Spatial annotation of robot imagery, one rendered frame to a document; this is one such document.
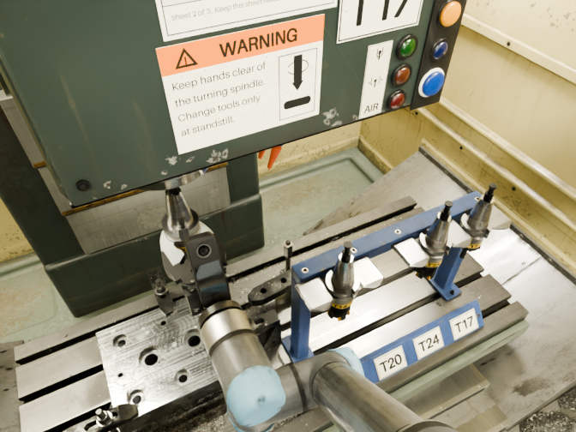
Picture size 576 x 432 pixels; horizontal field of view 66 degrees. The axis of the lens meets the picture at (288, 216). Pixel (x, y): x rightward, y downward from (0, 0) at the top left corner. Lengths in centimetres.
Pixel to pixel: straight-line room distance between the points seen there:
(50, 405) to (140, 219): 52
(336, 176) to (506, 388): 111
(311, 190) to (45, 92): 164
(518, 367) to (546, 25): 90
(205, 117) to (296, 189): 155
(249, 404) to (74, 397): 63
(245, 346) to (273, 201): 130
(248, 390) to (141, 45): 43
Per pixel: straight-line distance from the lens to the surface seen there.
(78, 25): 38
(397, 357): 110
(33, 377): 124
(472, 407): 136
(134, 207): 133
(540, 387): 143
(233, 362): 64
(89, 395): 117
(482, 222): 98
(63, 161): 43
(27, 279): 189
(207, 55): 41
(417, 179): 172
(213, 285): 70
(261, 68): 43
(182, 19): 39
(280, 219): 183
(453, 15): 54
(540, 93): 140
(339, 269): 79
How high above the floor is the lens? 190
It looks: 46 degrees down
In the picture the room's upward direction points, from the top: straight up
